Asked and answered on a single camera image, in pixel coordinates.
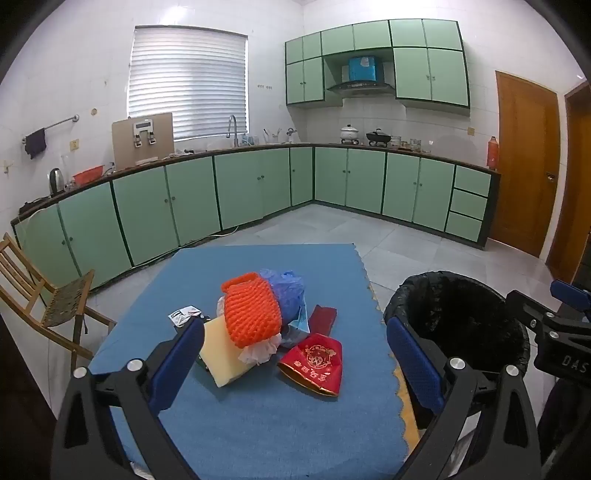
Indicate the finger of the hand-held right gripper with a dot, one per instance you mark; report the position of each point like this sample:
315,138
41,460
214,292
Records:
570,293
526,302

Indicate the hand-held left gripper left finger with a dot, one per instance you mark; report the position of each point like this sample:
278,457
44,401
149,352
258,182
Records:
178,364

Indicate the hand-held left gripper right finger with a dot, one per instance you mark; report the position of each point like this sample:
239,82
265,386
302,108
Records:
413,369

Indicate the yellow sponge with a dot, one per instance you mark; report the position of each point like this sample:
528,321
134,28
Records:
221,355

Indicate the small white packet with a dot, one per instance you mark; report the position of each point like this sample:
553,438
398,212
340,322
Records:
184,314

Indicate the bin with black bag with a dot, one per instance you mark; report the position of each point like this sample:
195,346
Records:
461,314

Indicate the clear plastic wrap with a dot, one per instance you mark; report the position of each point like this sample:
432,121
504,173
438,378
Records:
258,353

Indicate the orange foam net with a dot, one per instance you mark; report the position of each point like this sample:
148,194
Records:
251,309

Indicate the red pouch with gold print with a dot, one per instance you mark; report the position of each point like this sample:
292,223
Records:
314,364

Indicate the dark red wallet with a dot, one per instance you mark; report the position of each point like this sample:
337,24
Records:
323,318

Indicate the blue plastic bag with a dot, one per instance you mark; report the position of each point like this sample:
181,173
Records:
288,290

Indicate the wooden door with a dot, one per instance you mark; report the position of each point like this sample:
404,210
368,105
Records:
577,184
526,161

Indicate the blue foam mat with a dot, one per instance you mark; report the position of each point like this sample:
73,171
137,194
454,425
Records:
277,429

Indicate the wooden folding chair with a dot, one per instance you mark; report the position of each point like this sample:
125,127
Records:
64,300

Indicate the green base cabinets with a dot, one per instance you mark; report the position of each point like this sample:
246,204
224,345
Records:
138,207

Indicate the glass jar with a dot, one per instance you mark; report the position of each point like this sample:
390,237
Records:
414,144

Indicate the red plastic basin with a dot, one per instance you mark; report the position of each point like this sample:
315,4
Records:
87,176

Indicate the black cooktop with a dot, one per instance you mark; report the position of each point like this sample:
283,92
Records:
30,206

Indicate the steel electric kettle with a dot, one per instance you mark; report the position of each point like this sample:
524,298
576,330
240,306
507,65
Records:
56,182

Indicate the black wok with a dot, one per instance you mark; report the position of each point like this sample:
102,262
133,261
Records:
377,137

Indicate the cardboard box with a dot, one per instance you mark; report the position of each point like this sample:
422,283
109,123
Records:
124,147

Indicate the metal kitchen faucet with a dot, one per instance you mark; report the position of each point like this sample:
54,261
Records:
235,134

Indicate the white cooking pot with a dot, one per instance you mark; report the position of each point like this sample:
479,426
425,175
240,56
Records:
349,134

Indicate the utensil holder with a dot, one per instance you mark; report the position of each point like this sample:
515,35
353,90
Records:
274,137

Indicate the dark hanging towel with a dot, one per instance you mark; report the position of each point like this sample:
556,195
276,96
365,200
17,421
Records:
36,142

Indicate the blue box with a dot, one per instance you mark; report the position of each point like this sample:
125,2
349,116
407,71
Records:
361,69

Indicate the white window blind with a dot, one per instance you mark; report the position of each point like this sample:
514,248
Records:
184,78

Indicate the green wall cabinets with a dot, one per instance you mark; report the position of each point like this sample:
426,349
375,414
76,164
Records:
415,74

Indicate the metal towel rail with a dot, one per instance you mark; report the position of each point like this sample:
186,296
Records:
60,122

